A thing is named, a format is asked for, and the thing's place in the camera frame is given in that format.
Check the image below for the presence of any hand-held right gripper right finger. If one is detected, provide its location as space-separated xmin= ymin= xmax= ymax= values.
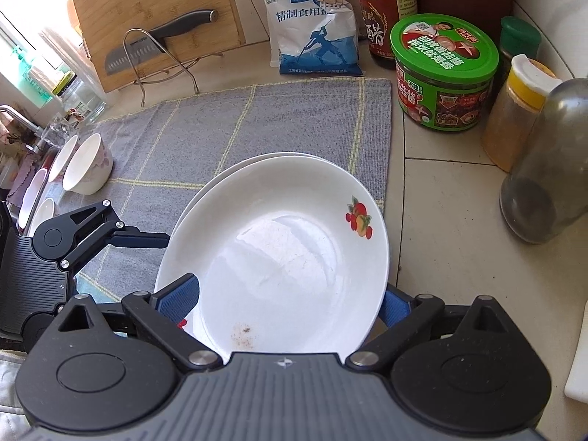
xmin=344 ymin=284 xmax=513 ymax=374

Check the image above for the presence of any sauce jar with green lid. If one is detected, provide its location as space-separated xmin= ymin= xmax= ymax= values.
xmin=389 ymin=12 xmax=501 ymax=132

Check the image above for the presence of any glass bottle with red cap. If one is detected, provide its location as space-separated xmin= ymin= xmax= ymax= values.
xmin=499 ymin=78 xmax=588 ymax=245

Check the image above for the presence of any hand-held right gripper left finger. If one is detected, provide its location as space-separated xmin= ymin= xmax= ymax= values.
xmin=57 ymin=273 xmax=224 ymax=376

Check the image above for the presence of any white basin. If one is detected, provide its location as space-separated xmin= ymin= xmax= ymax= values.
xmin=17 ymin=168 xmax=49 ymax=227

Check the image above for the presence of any white plate with fruit print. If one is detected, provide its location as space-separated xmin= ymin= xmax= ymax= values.
xmin=153 ymin=155 xmax=391 ymax=365
xmin=176 ymin=151 xmax=323 ymax=236

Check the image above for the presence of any glass jar with lid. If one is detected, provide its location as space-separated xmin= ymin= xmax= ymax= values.
xmin=52 ymin=71 xmax=109 ymax=125

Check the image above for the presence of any metal wire rack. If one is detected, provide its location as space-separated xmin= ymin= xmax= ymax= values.
xmin=122 ymin=27 xmax=201 ymax=109

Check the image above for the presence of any white plastic container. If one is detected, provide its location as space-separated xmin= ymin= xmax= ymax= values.
xmin=563 ymin=330 xmax=588 ymax=401

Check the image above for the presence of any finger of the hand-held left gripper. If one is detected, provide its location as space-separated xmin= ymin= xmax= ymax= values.
xmin=61 ymin=200 xmax=172 ymax=272

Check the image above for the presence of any small jar with green cap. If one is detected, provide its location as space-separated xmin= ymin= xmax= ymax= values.
xmin=498 ymin=15 xmax=543 ymax=97

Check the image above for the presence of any spice jar with yellow lid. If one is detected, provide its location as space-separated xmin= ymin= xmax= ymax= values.
xmin=481 ymin=54 xmax=564 ymax=173

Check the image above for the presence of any grey checkered towel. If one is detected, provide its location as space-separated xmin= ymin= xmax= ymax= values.
xmin=76 ymin=78 xmax=394 ymax=304

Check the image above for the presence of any plain white bowl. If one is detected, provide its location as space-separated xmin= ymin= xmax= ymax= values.
xmin=61 ymin=133 xmax=115 ymax=196

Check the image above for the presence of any green detergent bottle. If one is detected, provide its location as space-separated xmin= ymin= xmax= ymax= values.
xmin=13 ymin=45 xmax=52 ymax=103

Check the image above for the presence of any dark vinegar bottle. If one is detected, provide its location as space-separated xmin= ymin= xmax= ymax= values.
xmin=349 ymin=0 xmax=419 ymax=71

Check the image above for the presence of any white and blue salt bag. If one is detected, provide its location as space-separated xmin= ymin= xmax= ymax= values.
xmin=254 ymin=0 xmax=365 ymax=78

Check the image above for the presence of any white bowl with pink flowers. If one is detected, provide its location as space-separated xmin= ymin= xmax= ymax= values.
xmin=28 ymin=197 xmax=57 ymax=238
xmin=47 ymin=134 xmax=80 ymax=183

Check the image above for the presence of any black handled kitchen knife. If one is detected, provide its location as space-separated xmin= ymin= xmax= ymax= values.
xmin=104 ymin=8 xmax=219 ymax=77

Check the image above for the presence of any clear glass cup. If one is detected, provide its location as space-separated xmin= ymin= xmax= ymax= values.
xmin=43 ymin=116 xmax=77 ymax=146

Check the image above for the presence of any metal faucet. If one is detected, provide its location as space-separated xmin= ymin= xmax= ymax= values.
xmin=0 ymin=104 xmax=40 ymax=148

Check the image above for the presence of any purple scalloped cloth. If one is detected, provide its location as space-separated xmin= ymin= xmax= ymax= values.
xmin=4 ymin=153 xmax=36 ymax=205

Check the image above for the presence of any tall stack of plastic cups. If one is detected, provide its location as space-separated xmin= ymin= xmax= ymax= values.
xmin=43 ymin=21 xmax=109 ymax=106

